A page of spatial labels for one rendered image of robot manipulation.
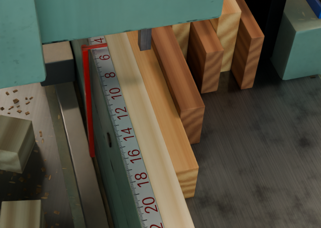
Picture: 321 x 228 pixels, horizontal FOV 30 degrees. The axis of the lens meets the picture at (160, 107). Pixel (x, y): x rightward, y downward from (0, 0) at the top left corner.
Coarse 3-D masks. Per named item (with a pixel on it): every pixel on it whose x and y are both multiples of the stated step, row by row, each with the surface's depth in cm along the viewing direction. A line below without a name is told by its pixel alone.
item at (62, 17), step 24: (48, 0) 39; (72, 0) 39; (96, 0) 40; (120, 0) 41; (144, 0) 41; (168, 0) 42; (192, 0) 42; (216, 0) 43; (48, 24) 40; (72, 24) 41; (96, 24) 42; (120, 24) 42; (144, 24) 43; (168, 24) 44
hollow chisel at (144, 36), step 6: (138, 30) 48; (144, 30) 47; (150, 30) 48; (138, 36) 49; (144, 36) 48; (150, 36) 48; (138, 42) 49; (144, 42) 48; (150, 42) 49; (144, 48) 49; (150, 48) 49
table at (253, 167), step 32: (224, 96) 53; (256, 96) 53; (288, 96) 53; (320, 96) 53; (96, 128) 54; (224, 128) 51; (256, 128) 51; (288, 128) 51; (320, 128) 51; (224, 160) 48; (256, 160) 49; (288, 160) 49; (320, 160) 49; (224, 192) 46; (256, 192) 47; (288, 192) 47; (320, 192) 47; (224, 224) 45; (256, 224) 45; (288, 224) 45; (320, 224) 45
